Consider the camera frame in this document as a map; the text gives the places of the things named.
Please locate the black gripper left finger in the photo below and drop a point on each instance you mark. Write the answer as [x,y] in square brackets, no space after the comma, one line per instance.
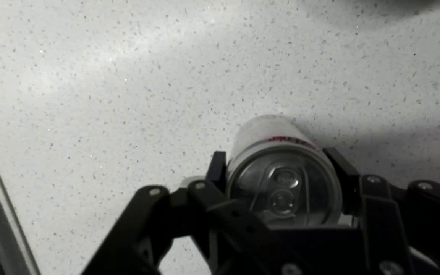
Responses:
[215,173]

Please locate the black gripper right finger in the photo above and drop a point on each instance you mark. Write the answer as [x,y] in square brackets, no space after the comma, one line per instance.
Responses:
[348,181]

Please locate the silver soda can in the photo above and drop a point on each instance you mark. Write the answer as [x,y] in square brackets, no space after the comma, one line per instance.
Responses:
[281,176]

